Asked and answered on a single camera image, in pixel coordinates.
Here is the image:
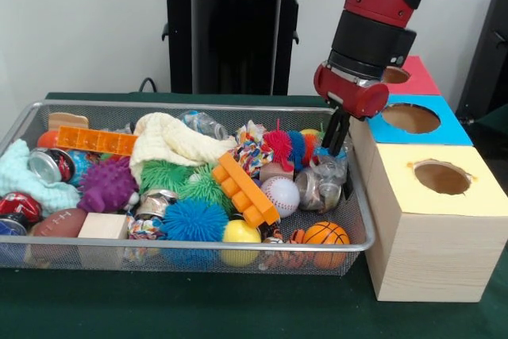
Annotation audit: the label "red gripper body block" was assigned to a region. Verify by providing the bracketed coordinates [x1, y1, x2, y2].
[314, 64, 390, 120]

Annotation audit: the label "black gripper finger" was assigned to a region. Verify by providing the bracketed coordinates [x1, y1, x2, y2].
[320, 105, 341, 148]
[329, 114, 352, 158]

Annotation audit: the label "orange toy brick round studs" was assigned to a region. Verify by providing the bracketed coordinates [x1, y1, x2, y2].
[211, 152, 281, 229]

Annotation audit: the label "wooden box three holes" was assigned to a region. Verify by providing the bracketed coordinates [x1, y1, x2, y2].
[345, 55, 508, 303]

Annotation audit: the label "clear shallow mesh bin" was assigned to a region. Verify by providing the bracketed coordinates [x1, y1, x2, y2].
[0, 99, 376, 276]

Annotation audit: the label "white baseball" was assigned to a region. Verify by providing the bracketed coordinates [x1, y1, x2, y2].
[260, 175, 301, 218]

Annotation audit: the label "small orange basketball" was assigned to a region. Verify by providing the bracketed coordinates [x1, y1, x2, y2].
[302, 221, 351, 268]

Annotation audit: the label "green spiky ball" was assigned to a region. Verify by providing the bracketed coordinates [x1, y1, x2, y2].
[181, 164, 235, 214]
[140, 160, 188, 195]

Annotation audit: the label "yellow ball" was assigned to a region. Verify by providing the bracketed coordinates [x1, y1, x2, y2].
[221, 219, 263, 267]

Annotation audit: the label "cream knitted cloth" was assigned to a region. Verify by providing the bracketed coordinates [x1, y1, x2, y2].
[129, 112, 237, 185]

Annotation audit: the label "blue spiky ball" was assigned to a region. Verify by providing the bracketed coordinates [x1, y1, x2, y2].
[161, 199, 229, 270]

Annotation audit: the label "dark green table cloth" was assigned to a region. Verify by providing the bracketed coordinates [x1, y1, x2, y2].
[0, 91, 508, 339]

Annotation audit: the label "purple spiky ball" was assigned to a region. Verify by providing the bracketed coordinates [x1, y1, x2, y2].
[77, 156, 140, 214]

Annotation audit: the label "long flat orange toy brick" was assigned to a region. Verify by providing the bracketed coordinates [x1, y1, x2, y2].
[56, 125, 138, 156]

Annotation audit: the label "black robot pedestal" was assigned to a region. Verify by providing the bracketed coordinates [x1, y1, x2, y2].
[153, 0, 320, 95]

